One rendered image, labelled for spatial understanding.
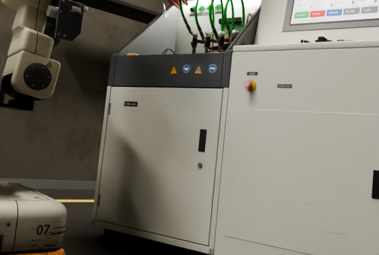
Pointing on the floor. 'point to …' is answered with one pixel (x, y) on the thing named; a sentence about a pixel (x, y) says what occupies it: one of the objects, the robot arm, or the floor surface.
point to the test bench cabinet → (146, 241)
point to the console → (300, 143)
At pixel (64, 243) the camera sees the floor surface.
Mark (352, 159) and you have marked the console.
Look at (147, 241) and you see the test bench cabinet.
